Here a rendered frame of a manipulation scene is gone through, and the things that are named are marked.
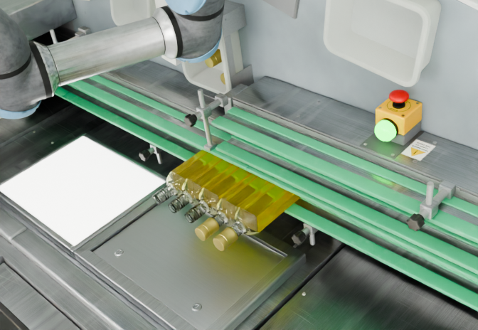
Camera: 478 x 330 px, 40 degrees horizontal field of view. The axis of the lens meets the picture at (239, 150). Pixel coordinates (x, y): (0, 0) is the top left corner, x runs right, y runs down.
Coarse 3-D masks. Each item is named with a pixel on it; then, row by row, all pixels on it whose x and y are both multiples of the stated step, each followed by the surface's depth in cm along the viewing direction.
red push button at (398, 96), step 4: (392, 92) 133; (396, 92) 133; (400, 92) 132; (404, 92) 132; (392, 96) 132; (396, 96) 132; (400, 96) 131; (404, 96) 131; (408, 96) 132; (392, 100) 132; (396, 100) 131; (400, 100) 131; (404, 100) 131; (396, 104) 133; (400, 104) 133
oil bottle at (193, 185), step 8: (216, 160) 160; (224, 160) 159; (208, 168) 157; (216, 168) 157; (224, 168) 157; (192, 176) 156; (200, 176) 155; (208, 176) 155; (216, 176) 155; (184, 184) 154; (192, 184) 153; (200, 184) 153; (192, 192) 152; (192, 200) 153
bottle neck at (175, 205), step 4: (184, 192) 153; (180, 196) 152; (184, 196) 152; (188, 196) 153; (172, 200) 152; (176, 200) 152; (180, 200) 152; (184, 200) 152; (188, 200) 153; (168, 204) 152; (172, 204) 150; (176, 204) 151; (180, 204) 151; (184, 204) 152; (172, 208) 153; (176, 208) 151; (180, 208) 152; (172, 212) 152; (176, 212) 151
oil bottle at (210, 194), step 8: (232, 168) 156; (240, 168) 156; (224, 176) 154; (232, 176) 154; (240, 176) 153; (208, 184) 152; (216, 184) 152; (224, 184) 152; (232, 184) 151; (200, 192) 151; (208, 192) 150; (216, 192) 150; (224, 192) 150; (200, 200) 151; (208, 200) 149; (216, 200) 149; (208, 208) 150
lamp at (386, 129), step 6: (384, 120) 133; (390, 120) 132; (378, 126) 132; (384, 126) 132; (390, 126) 132; (396, 126) 132; (378, 132) 133; (384, 132) 132; (390, 132) 131; (396, 132) 132; (378, 138) 134; (384, 138) 133; (390, 138) 132
